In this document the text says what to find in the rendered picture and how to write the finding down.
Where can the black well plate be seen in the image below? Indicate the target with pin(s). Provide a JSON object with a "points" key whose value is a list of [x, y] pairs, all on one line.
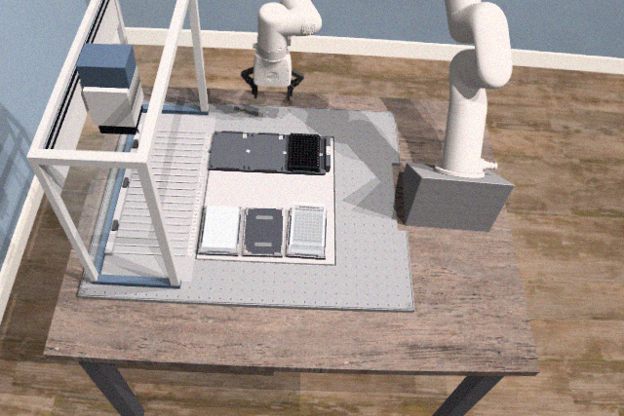
{"points": [[308, 158]]}

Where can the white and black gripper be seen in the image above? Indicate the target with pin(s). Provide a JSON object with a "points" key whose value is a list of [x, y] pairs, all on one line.
{"points": [[275, 73]]}

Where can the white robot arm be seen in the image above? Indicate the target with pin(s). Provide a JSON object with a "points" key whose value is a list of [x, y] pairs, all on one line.
{"points": [[471, 71]]}

